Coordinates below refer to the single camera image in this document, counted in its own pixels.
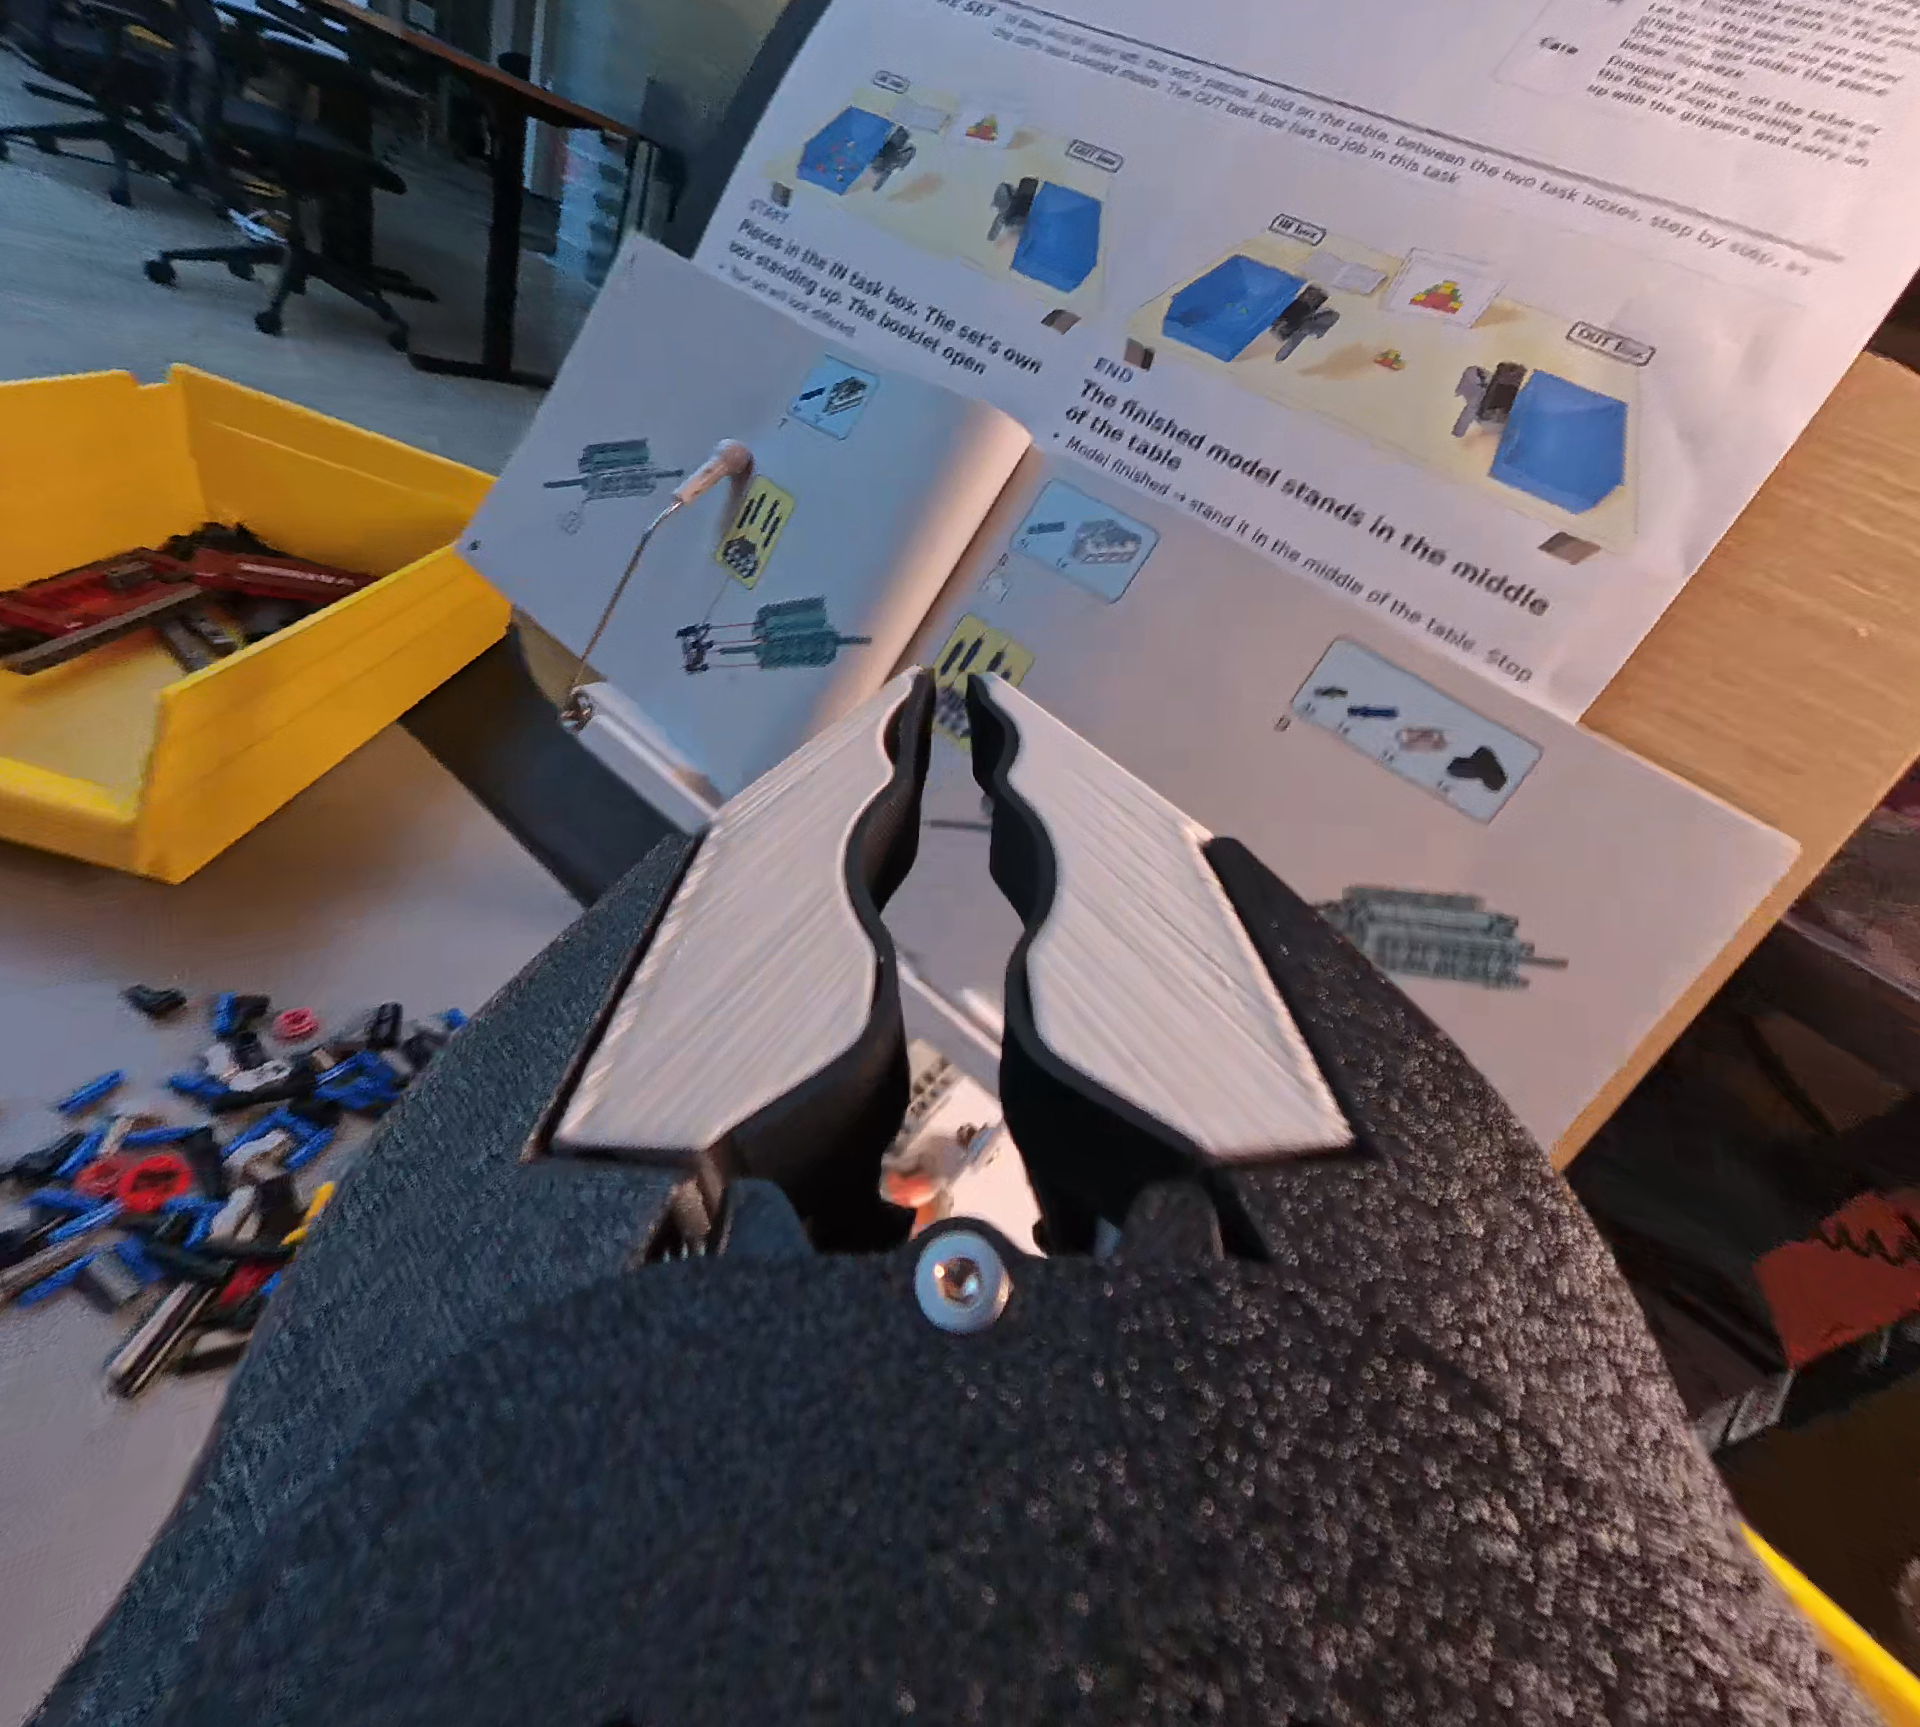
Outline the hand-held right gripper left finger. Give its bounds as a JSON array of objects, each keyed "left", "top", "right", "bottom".
[{"left": 549, "top": 669, "right": 943, "bottom": 1239}]

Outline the wooden top background table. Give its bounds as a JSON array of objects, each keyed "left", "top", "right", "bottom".
[{"left": 215, "top": 0, "right": 646, "bottom": 385}]

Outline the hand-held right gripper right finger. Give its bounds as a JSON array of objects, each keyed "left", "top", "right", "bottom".
[{"left": 969, "top": 673, "right": 1360, "bottom": 1253}]

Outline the grey battery box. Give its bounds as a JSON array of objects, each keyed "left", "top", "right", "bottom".
[{"left": 885, "top": 1042, "right": 1002, "bottom": 1212}]

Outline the instruction booklet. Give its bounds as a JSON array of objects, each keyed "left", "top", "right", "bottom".
[{"left": 460, "top": 233, "right": 1805, "bottom": 1153}]

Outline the black model set box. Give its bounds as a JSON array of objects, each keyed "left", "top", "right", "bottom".
[{"left": 1569, "top": 766, "right": 1920, "bottom": 1475}]

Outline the yellow plastic bin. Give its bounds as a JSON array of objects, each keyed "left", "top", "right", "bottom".
[
  {"left": 0, "top": 366, "right": 514, "bottom": 885},
  {"left": 1740, "top": 1525, "right": 1920, "bottom": 1727}
]

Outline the pile of red black beams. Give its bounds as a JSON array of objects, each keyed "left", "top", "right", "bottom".
[{"left": 0, "top": 527, "right": 377, "bottom": 680}]

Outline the black office chair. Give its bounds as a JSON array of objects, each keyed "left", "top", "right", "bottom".
[{"left": 114, "top": 0, "right": 437, "bottom": 343}]

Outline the pile of mixed building pieces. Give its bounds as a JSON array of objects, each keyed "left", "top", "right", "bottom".
[{"left": 0, "top": 984, "right": 466, "bottom": 1398}]

